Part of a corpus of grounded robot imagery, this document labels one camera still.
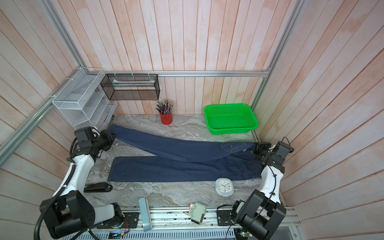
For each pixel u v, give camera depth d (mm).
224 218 731
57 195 403
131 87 1044
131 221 734
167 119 1101
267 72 928
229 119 1156
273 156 614
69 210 405
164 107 1044
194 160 877
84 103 733
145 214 728
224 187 817
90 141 621
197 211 718
